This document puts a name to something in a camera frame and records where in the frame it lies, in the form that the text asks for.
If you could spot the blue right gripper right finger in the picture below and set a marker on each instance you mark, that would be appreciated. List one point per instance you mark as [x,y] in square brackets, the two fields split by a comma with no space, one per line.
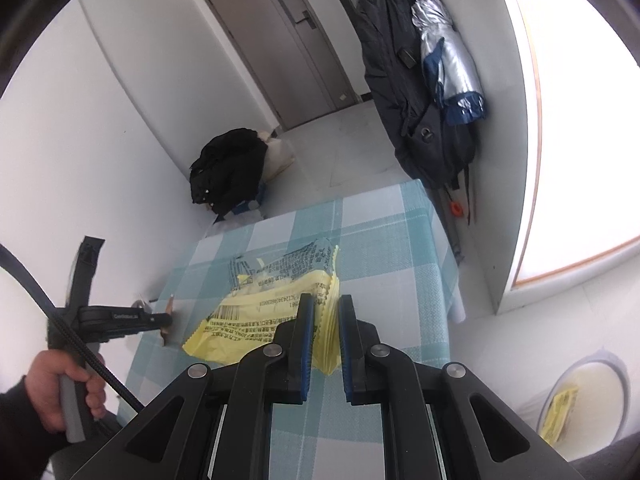
[352,351]

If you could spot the small yellow plastic bag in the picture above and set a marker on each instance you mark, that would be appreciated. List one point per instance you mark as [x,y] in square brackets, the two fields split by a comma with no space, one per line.
[557,414]

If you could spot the large yellow plastic bag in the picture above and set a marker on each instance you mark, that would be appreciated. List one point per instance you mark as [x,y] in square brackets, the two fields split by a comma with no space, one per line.
[266,297]

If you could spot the brown sachet white print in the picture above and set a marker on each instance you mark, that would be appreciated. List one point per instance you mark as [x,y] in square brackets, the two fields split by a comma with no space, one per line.
[172,318]

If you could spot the blue checkered tablecloth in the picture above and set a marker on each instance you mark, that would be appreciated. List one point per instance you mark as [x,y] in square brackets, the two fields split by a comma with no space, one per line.
[387,250]

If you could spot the black bag on floor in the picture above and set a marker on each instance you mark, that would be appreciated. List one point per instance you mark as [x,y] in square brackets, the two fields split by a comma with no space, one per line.
[228,171]

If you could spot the person's left hand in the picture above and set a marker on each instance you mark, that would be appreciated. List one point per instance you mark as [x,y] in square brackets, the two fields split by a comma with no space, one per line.
[42,384]

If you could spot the silver blue folded umbrella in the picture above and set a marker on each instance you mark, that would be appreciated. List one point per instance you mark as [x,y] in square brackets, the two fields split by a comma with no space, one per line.
[447,65]

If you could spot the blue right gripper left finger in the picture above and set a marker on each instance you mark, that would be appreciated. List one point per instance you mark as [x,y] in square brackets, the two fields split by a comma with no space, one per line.
[300,351]

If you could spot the grey door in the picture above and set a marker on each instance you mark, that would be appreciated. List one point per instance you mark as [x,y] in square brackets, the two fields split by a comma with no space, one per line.
[289,56]

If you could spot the black framed glass door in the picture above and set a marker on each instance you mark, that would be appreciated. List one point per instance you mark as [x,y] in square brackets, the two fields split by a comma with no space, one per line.
[454,203]

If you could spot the white wardrobe gold trim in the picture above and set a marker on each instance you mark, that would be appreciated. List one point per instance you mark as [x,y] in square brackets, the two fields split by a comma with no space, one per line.
[555,182]

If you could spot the white trash bin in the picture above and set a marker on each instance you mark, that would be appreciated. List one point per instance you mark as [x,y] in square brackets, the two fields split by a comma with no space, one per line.
[600,411]

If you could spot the beige bag on floor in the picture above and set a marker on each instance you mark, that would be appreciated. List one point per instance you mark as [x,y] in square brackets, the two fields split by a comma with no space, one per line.
[279,155]

